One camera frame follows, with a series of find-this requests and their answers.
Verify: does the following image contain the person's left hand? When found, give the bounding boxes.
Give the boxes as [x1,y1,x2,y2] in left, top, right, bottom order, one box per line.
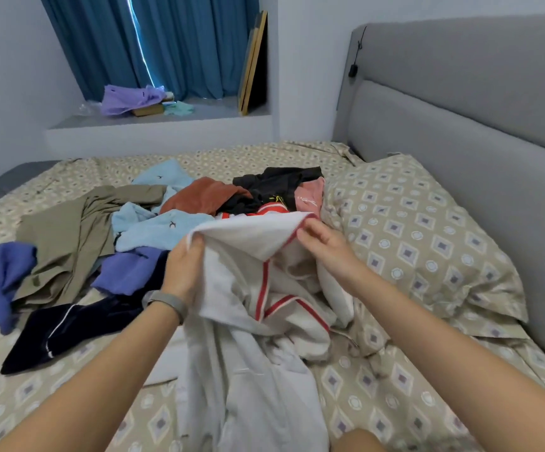
[159,232,208,302]

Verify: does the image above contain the person's right hand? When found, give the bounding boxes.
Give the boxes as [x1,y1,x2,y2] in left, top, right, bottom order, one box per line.
[296,216,368,293]

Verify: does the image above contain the light blue fleece garment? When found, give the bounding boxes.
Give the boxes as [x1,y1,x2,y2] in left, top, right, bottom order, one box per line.
[112,159,219,255]

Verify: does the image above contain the pink shirt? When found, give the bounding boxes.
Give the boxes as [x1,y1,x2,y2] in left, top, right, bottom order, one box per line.
[294,176,326,219]

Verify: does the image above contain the rust brown garment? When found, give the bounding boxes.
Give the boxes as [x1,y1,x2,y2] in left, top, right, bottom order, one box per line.
[159,176,250,215]

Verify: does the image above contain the black garment yellow print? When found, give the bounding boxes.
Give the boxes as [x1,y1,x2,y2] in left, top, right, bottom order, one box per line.
[218,165,323,217]

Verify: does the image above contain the white red-striped zip jacket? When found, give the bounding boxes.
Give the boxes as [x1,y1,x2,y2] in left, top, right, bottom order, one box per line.
[145,212,353,452]

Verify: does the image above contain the olive green trousers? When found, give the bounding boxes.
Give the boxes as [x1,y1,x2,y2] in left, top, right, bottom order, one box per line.
[13,183,167,311]

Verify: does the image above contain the navy velvet garment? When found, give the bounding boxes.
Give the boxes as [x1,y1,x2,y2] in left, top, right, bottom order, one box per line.
[1,249,172,375]

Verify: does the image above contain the bed with patterned beige sheet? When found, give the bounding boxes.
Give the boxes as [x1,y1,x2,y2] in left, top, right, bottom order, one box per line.
[0,14,545,452]

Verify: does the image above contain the person's right forearm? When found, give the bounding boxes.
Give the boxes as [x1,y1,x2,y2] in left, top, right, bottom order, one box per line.
[343,263,545,452]

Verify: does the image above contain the person's left forearm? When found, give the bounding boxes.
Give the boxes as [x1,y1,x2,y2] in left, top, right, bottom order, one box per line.
[0,301,184,452]

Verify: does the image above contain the grey band wristwatch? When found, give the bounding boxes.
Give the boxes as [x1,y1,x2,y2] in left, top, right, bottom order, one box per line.
[141,289,191,324]

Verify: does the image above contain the patterned beige pillow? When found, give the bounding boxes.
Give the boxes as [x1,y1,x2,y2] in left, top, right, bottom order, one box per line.
[321,153,530,340]

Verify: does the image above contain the teal small item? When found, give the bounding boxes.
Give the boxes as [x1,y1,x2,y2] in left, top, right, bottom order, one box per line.
[162,100,196,117]

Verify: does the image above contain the purple cloth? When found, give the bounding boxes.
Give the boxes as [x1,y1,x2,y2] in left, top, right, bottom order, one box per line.
[100,84,167,117]

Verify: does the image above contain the leaning wooden picture frames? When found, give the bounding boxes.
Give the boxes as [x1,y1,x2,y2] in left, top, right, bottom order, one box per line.
[237,9,269,117]

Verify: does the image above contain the grey upholstered headboard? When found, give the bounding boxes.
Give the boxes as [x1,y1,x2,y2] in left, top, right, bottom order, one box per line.
[333,14,545,377]

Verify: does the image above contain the blue curtain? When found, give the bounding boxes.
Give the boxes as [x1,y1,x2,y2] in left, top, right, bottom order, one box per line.
[39,0,259,102]

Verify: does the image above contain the black cable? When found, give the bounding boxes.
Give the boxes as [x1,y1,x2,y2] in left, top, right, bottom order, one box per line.
[348,28,361,79]

